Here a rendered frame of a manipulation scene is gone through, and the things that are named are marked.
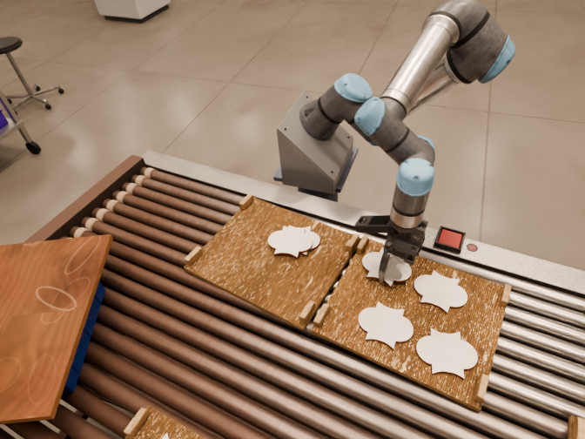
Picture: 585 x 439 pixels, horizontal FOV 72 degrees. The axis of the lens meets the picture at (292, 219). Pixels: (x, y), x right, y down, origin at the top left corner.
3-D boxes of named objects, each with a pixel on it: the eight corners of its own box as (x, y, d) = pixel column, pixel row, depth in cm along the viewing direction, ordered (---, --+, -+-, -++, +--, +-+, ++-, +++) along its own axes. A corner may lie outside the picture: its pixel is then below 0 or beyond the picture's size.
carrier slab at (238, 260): (252, 199, 141) (252, 196, 140) (361, 240, 124) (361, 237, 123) (184, 270, 121) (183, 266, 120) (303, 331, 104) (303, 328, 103)
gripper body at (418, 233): (412, 268, 101) (421, 236, 92) (379, 255, 104) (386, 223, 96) (421, 247, 106) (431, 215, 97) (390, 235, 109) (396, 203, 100)
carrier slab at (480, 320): (364, 240, 124) (365, 237, 123) (508, 291, 108) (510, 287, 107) (311, 333, 103) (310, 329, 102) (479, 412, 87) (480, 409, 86)
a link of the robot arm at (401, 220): (386, 210, 93) (399, 188, 97) (384, 224, 96) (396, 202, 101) (420, 221, 90) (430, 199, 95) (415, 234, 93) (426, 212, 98)
